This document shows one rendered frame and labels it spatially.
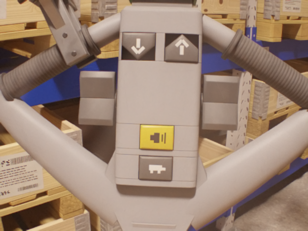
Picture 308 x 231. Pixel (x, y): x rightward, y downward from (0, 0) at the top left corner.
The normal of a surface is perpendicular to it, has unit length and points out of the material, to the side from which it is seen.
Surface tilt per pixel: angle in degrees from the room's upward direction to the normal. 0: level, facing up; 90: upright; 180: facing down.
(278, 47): 90
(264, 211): 0
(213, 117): 57
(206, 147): 90
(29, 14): 90
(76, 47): 74
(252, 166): 69
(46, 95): 90
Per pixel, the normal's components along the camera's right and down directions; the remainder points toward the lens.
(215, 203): 0.01, 0.14
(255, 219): 0.02, -0.94
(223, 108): -0.04, -0.24
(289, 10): 0.63, 0.27
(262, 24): -0.78, 0.19
